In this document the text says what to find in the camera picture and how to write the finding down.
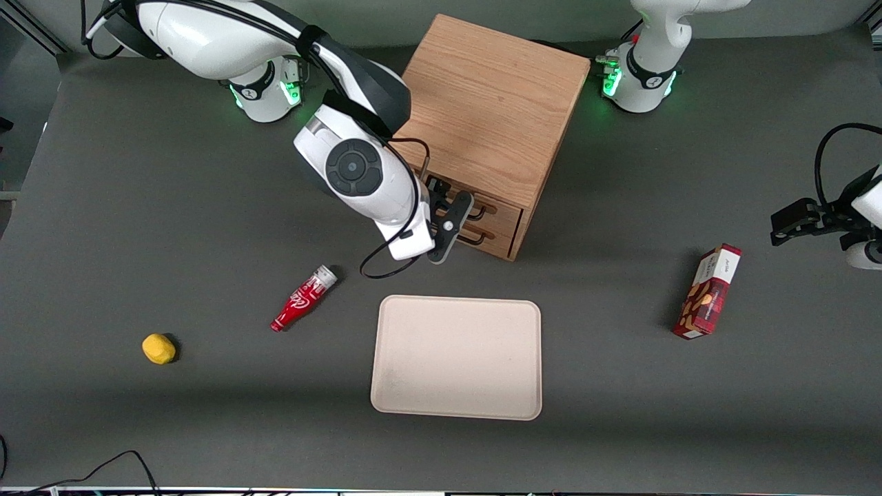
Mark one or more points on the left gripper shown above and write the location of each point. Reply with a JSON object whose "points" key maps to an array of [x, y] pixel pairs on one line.
{"points": [[832, 211]]}

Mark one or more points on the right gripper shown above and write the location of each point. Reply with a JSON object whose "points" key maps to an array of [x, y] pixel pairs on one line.
{"points": [[435, 195]]}

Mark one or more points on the wooden drawer shallow front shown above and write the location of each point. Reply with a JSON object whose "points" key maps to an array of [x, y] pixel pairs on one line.
{"points": [[506, 215]]}

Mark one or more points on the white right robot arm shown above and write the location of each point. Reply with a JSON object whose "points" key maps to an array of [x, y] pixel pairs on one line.
{"points": [[227, 41]]}

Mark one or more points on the wooden drawer deep front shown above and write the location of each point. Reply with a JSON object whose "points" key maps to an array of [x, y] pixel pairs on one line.
{"points": [[503, 242]]}

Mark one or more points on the oak wooden drawer cabinet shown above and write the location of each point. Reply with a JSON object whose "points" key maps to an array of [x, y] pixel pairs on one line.
{"points": [[496, 103]]}

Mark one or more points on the red snack box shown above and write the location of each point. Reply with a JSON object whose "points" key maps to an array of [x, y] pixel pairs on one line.
{"points": [[710, 293]]}

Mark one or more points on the beige plastic tray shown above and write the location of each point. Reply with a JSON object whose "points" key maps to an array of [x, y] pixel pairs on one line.
{"points": [[456, 358]]}

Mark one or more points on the red cola bottle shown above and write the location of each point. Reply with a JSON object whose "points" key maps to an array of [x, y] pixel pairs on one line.
{"points": [[303, 298]]}

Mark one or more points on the yellow lemon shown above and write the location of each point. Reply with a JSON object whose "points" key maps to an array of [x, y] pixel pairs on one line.
{"points": [[158, 348]]}

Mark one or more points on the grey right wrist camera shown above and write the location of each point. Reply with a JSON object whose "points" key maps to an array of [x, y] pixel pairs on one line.
{"points": [[451, 224]]}

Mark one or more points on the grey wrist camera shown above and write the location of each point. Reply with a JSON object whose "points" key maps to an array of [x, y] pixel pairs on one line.
{"points": [[865, 255], [451, 224]]}

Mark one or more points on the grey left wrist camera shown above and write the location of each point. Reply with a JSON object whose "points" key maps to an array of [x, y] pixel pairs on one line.
{"points": [[865, 255]]}

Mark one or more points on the aluminium frame rail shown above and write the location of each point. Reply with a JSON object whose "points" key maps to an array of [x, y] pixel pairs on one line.
{"points": [[31, 26]]}

